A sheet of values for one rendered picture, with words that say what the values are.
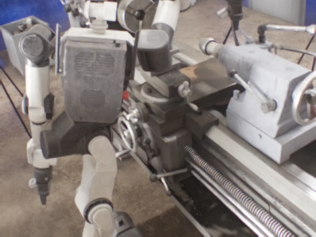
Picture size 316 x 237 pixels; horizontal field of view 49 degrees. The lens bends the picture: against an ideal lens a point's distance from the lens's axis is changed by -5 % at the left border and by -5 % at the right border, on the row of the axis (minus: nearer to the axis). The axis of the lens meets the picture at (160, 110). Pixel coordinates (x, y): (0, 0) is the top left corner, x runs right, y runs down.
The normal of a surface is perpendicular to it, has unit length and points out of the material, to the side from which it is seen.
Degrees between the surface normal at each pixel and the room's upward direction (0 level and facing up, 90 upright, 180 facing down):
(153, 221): 0
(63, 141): 90
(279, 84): 82
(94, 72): 84
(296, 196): 36
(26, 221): 0
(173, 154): 90
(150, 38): 30
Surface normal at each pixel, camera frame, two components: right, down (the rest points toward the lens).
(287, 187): -0.59, -0.48
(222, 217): -0.11, -0.84
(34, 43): 0.11, 0.43
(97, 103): 0.07, 0.65
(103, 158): 0.50, 0.42
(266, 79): -0.86, 0.23
